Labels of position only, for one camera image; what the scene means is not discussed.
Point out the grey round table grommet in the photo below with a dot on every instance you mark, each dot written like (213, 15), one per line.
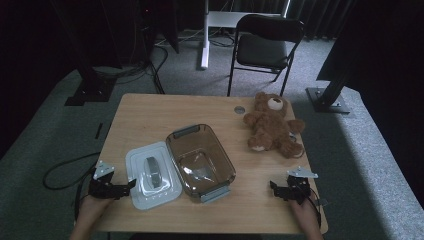
(239, 110)

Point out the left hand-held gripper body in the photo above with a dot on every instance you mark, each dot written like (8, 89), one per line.
(103, 188)

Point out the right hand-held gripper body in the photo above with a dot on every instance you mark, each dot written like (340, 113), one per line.
(296, 188)

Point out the black folding chair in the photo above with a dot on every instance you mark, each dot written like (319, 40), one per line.
(263, 50)

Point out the black metal stand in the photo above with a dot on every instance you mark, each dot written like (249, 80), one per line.
(328, 100)
(90, 90)

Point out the black floor tape strip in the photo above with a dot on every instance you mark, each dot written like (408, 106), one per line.
(99, 130)

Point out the grey tape piece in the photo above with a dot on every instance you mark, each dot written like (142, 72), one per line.
(321, 202)

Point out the white storage box lid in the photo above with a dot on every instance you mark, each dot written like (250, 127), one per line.
(150, 180)

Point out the person's left hand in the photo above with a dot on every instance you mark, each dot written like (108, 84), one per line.
(91, 208)

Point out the brown transparent storage box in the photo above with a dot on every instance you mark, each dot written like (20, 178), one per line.
(200, 160)

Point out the person's right hand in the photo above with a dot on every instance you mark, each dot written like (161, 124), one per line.
(305, 215)

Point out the brown plush teddy bear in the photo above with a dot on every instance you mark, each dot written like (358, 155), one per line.
(271, 128)

